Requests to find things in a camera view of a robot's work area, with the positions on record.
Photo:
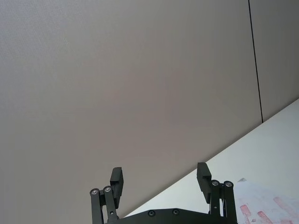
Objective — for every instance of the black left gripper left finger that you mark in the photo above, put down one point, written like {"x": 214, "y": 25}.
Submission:
{"x": 116, "y": 186}

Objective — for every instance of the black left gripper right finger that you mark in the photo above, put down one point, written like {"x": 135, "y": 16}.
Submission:
{"x": 203, "y": 184}

